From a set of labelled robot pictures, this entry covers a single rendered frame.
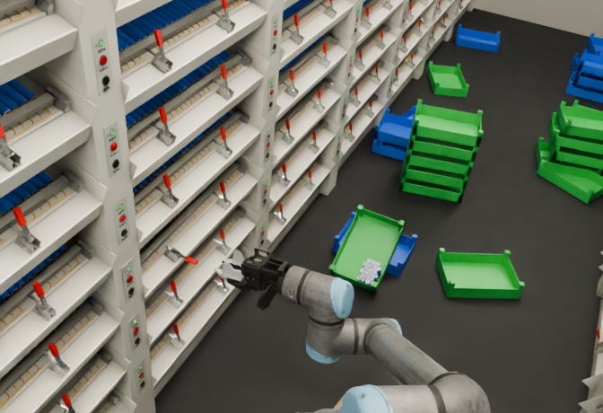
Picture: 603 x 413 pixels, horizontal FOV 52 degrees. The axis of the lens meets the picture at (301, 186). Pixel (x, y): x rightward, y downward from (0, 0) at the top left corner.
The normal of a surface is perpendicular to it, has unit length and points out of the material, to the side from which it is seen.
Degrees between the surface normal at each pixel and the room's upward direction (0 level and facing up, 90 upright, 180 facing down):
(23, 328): 21
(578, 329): 0
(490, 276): 0
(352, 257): 28
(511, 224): 0
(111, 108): 90
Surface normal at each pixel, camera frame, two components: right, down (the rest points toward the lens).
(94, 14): 0.89, 0.33
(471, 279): 0.08, -0.79
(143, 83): 0.40, -0.61
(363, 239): -0.13, -0.46
